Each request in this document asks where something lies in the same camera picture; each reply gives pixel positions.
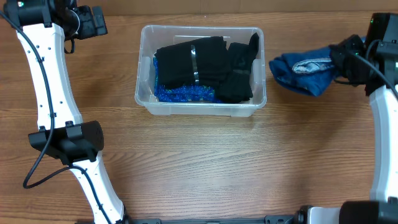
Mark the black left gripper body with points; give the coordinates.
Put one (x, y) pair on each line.
(87, 28)

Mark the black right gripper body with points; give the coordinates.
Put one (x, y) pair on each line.
(347, 64)

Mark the blue denim jeans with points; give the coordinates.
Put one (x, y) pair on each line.
(308, 73)

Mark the black sock with band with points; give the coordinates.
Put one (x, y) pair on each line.
(241, 57)

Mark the blue green sequin cloth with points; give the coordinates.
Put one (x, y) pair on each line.
(183, 94)

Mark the black cloth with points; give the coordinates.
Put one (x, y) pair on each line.
(202, 61)

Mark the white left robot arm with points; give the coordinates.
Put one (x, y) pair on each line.
(43, 27)

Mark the clear plastic storage bin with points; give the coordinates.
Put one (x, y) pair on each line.
(154, 37)

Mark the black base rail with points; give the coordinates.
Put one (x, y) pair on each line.
(268, 219)

